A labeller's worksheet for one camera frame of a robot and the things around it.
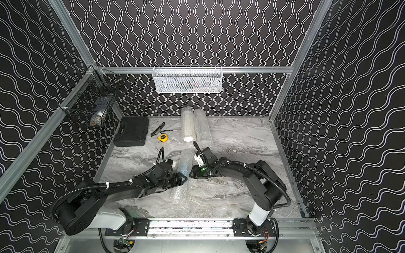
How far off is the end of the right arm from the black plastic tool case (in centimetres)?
45

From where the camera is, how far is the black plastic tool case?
1.02 meters

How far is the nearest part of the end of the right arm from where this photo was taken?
0.70 m
